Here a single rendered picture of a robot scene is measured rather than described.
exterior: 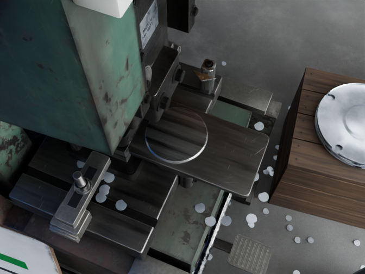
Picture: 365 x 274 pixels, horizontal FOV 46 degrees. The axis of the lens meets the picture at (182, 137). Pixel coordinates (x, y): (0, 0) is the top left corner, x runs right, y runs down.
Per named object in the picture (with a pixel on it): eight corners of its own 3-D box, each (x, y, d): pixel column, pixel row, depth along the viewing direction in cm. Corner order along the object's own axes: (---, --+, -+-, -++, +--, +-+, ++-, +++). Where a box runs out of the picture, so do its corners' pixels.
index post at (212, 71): (214, 85, 100) (217, 59, 91) (209, 95, 98) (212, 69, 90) (203, 81, 100) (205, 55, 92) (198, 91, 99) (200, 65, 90)
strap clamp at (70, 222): (118, 169, 90) (111, 147, 81) (78, 243, 82) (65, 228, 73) (92, 159, 91) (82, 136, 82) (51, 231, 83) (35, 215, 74)
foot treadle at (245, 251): (270, 251, 141) (272, 247, 136) (260, 280, 136) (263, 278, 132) (109, 186, 151) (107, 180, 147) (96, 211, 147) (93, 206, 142)
